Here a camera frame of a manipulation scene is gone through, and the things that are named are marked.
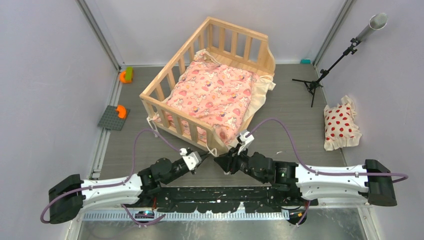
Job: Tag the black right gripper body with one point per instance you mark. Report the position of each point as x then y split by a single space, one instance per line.
241 161

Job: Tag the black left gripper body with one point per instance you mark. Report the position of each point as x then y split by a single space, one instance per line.
193 171

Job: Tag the pink unicorn print cushion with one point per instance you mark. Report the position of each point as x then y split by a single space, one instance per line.
209 105

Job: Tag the wooden slatted pet bed frame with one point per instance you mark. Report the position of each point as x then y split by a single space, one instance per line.
230 44

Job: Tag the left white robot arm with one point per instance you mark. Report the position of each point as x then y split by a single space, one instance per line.
74 195

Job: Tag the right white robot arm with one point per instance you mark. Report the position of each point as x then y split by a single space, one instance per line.
371 181

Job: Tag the orange arch toy block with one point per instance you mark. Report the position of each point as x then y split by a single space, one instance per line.
121 112

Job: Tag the white strawberry print pillow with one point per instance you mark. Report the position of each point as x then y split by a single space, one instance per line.
340 130

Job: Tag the grey building block plate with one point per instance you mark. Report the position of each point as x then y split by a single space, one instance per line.
109 120

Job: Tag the orange and green toy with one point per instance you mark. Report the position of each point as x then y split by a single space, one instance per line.
126 76

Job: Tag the small teal block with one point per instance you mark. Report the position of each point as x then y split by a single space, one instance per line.
305 61

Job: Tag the microphone on black stand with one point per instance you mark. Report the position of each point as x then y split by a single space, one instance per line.
376 22

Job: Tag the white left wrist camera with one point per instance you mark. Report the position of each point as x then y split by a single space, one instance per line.
192 159

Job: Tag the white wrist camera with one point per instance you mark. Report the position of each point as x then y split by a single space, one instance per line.
245 139
192 159

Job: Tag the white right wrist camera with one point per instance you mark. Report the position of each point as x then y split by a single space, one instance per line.
245 139

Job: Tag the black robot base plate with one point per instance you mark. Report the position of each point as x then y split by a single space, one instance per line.
254 199

